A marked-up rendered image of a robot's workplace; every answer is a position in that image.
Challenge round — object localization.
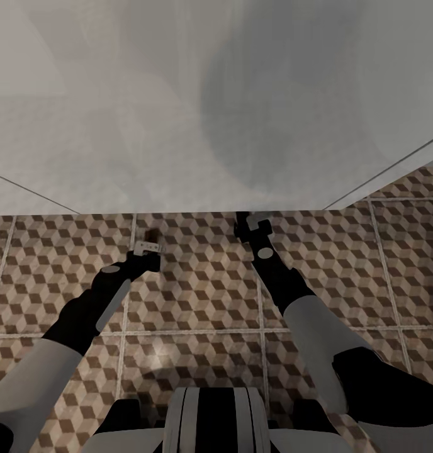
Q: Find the mousetrap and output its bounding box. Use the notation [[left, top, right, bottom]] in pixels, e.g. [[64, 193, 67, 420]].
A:
[[237, 211, 250, 229], [142, 229, 159, 244]]

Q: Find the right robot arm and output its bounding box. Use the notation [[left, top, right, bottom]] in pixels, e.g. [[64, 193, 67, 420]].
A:
[[234, 211, 433, 453]]

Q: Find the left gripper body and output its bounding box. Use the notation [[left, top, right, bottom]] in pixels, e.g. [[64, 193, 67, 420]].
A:
[[127, 251, 160, 275]]

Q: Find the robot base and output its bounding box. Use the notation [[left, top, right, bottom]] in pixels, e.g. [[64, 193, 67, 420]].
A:
[[80, 400, 353, 453]]

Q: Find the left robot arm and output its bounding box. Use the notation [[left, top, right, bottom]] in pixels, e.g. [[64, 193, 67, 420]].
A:
[[0, 241, 166, 453]]

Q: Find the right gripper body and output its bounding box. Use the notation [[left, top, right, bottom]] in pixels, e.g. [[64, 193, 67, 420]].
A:
[[237, 219, 273, 245]]

